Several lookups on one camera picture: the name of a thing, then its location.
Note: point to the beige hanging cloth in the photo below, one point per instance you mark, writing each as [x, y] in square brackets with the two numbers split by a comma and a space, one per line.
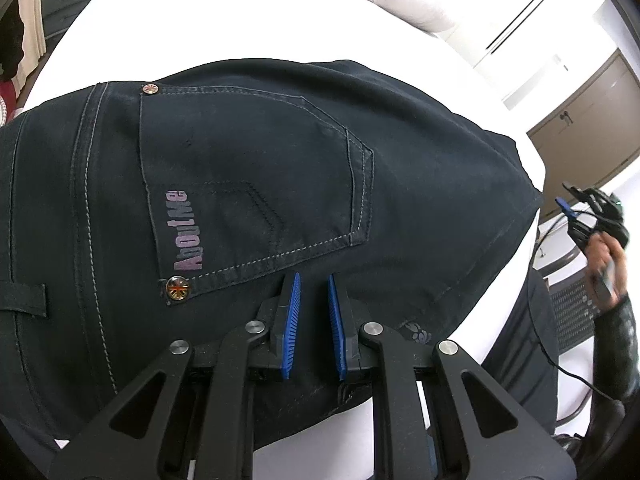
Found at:
[32, 35]

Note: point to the brown cabinet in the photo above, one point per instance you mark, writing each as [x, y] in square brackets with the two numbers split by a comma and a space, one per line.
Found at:
[590, 120]

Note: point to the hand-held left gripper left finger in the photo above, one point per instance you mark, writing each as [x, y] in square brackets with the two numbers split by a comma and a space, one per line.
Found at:
[292, 327]

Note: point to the white wardrobe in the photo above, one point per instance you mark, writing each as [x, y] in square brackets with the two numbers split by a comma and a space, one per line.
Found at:
[525, 25]

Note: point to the metal mesh chair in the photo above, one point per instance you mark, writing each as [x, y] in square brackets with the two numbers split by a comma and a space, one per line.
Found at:
[572, 305]

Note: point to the person's right forearm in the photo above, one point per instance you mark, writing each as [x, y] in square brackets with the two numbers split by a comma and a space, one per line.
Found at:
[620, 350]

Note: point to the red cloth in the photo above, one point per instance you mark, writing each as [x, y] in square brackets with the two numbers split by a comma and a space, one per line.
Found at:
[7, 102]

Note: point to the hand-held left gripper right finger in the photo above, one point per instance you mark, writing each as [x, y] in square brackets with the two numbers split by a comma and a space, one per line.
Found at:
[336, 332]

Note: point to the white bed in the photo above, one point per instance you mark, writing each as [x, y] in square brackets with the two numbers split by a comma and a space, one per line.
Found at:
[260, 20]

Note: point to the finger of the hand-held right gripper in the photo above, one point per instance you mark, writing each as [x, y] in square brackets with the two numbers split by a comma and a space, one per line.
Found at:
[577, 191]
[563, 207]

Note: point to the dark denim pants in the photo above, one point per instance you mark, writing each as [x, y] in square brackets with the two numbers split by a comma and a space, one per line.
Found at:
[250, 185]

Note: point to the person's right hand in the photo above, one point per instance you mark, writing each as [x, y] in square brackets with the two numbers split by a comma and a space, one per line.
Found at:
[607, 267]

